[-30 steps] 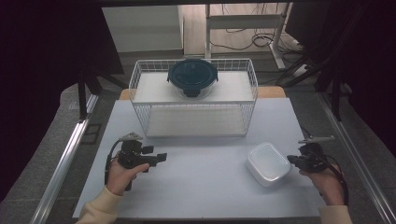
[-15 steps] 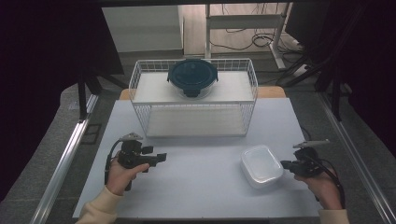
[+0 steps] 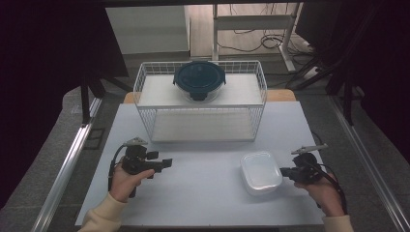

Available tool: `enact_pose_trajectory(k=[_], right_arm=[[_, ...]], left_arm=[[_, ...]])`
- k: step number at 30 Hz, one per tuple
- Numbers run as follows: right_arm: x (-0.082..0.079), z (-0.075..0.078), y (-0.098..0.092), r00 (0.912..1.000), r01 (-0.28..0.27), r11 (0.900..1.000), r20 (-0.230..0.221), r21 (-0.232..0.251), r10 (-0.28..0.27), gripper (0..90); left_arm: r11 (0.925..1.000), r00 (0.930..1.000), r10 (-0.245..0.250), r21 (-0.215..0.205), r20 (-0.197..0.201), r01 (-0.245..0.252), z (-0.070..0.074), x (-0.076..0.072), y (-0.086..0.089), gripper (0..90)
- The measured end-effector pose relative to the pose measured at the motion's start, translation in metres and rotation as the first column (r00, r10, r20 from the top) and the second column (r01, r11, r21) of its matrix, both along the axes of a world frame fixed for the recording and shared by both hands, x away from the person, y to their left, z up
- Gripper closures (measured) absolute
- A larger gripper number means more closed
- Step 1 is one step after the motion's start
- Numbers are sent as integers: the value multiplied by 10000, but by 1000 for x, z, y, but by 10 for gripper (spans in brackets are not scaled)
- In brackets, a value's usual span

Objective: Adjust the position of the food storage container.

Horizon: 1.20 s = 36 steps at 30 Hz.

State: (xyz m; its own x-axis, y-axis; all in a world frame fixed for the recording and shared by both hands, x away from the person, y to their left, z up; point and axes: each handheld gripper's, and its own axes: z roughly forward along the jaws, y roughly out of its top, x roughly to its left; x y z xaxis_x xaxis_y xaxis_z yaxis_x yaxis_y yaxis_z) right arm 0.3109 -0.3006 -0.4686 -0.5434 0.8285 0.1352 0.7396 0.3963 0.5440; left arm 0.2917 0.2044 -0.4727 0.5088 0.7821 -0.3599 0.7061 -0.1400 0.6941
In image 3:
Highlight thin black cable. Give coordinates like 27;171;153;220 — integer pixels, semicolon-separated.
310;130;323;146

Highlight hand-held gripper cable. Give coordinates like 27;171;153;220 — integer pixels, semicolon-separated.
107;144;128;194
308;160;349;216

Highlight aluminium floor rail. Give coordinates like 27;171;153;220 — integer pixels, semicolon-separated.
328;96;410;232
30;96;104;232

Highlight person's left hand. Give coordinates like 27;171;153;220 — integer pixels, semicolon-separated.
109;158;157;203

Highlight white wire two-tier rack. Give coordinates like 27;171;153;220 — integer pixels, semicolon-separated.
132;60;269;143

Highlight black floor cables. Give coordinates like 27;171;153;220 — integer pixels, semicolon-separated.
217;3;312;54

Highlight white power strip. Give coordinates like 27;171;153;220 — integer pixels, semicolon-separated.
302;66;321;81

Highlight black metal stand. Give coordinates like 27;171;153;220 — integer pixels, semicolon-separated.
80;72;133;126
289;47;359;127

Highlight white metal desk frame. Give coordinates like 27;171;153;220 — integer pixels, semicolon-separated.
211;3;304;73

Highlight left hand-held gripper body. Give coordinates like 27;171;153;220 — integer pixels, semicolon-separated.
121;137;162;177

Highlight clear rectangular plastic container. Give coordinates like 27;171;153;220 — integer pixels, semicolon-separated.
240;151;284;197

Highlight right hand-held gripper cable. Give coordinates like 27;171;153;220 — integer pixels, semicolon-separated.
308;160;349;216

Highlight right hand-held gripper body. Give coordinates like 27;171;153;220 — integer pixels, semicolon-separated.
290;143;329;185

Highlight person's right hand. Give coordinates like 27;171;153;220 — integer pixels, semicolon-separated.
294;175;346;218

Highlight round container with blue lid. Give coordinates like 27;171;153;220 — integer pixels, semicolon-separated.
172;60;227;103

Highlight white cabinet panel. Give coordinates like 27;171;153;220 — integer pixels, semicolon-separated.
105;5;191;56

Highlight pale blue table mat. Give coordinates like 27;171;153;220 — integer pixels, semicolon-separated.
74;101;348;226

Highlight left hand-held gripper cable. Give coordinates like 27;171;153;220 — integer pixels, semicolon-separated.
107;144;128;194

